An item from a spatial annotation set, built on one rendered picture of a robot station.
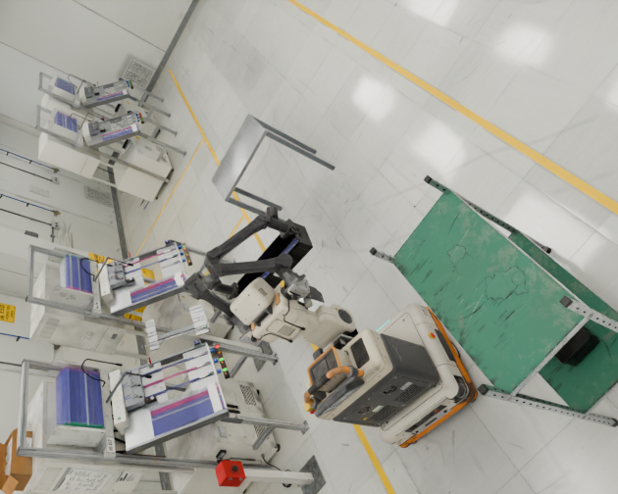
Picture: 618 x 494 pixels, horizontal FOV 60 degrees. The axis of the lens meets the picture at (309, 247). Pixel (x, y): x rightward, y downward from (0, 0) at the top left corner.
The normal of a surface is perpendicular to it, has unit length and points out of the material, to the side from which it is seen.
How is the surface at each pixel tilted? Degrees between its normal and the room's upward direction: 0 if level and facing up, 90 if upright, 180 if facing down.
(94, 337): 90
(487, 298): 0
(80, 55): 90
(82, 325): 90
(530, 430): 0
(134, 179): 90
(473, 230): 0
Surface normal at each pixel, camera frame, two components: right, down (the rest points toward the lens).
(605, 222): -0.75, -0.30
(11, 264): 0.36, 0.56
